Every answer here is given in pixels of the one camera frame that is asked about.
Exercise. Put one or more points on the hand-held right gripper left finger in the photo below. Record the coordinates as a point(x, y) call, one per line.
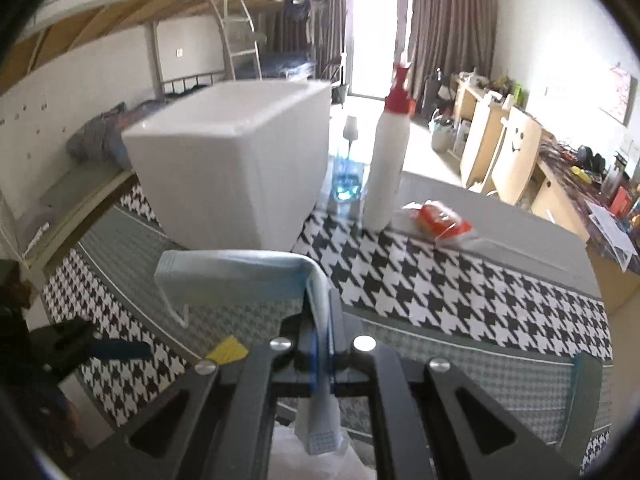
point(314, 360)

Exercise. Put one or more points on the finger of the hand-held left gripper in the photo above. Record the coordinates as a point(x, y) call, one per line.
point(120, 350)

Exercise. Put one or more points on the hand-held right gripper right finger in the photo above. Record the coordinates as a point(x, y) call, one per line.
point(334, 360)

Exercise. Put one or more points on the blue face mask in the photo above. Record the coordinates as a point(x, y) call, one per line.
point(225, 275)

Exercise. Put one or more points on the white foam box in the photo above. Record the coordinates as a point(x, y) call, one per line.
point(225, 160)

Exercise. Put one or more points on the yellow sponge cloth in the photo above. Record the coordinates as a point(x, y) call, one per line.
point(227, 350)

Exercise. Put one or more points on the clear plastic bag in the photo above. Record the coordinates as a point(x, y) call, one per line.
point(350, 466)

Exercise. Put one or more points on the red plastic-wrapped packet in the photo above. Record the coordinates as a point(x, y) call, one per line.
point(437, 220)

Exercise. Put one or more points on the blue liquid glass bottle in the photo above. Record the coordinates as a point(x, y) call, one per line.
point(347, 180)

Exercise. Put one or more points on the white spray bottle red nozzle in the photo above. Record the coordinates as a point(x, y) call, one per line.
point(385, 160)

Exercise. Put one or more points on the blue star-print quilt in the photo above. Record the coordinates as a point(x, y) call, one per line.
point(107, 135)

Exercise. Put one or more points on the grey trash bin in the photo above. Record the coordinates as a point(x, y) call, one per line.
point(442, 135)

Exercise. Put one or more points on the light wooden desk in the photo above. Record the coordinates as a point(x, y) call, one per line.
point(475, 125)
point(560, 195)

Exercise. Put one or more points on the wooden smiley face chair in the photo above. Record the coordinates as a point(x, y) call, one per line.
point(517, 155)

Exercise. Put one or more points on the white paper sheets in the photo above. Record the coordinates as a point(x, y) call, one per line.
point(612, 230)

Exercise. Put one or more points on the green packet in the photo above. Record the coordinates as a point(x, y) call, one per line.
point(519, 95)

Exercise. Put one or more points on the glass balcony door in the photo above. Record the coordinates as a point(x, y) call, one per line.
point(380, 30)

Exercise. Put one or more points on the large metal bunk bed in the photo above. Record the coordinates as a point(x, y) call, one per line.
point(125, 15)

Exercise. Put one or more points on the small metal bunk bed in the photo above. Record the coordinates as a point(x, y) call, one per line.
point(280, 25)

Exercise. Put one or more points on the hanging dark clothes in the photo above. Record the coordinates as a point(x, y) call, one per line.
point(300, 20)

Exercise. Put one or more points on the pink wall poster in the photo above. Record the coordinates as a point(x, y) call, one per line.
point(620, 92)

